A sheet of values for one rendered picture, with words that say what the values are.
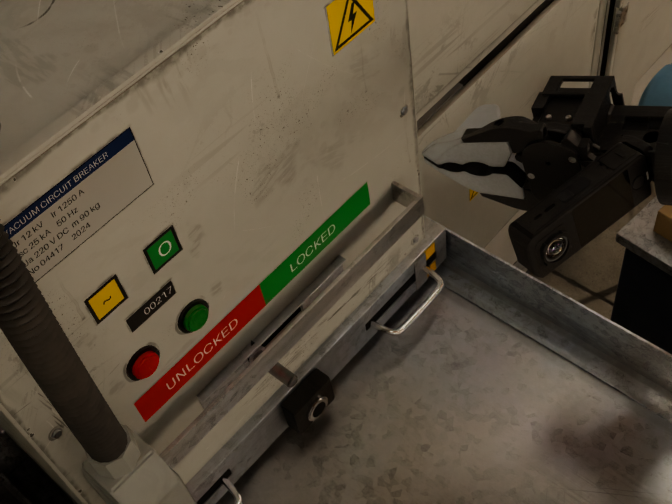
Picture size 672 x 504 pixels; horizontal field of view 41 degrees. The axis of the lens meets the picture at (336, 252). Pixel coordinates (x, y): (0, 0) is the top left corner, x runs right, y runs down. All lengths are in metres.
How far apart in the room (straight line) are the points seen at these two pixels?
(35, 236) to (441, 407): 0.57
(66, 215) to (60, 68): 0.10
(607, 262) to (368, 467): 1.32
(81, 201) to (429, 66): 0.78
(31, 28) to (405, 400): 0.60
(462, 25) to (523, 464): 0.66
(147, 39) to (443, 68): 0.77
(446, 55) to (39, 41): 0.78
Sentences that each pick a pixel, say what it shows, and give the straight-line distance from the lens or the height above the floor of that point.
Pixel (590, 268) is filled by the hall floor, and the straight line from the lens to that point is 2.23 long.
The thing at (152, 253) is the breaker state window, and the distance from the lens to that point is 0.72.
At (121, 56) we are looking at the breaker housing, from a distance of 0.66.
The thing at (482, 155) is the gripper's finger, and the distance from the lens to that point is 0.73.
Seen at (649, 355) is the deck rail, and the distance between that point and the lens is 1.05.
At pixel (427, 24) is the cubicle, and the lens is 1.29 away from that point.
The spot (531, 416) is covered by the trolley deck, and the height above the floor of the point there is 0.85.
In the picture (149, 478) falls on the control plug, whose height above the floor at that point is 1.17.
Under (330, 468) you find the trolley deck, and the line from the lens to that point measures 1.03.
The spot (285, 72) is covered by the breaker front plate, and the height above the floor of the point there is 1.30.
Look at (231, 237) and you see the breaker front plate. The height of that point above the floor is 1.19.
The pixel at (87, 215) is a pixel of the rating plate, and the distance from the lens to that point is 0.66.
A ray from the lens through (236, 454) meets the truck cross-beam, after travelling 0.99.
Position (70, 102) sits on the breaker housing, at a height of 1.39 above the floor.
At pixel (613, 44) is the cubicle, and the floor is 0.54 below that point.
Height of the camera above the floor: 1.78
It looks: 52 degrees down
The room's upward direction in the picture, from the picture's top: 11 degrees counter-clockwise
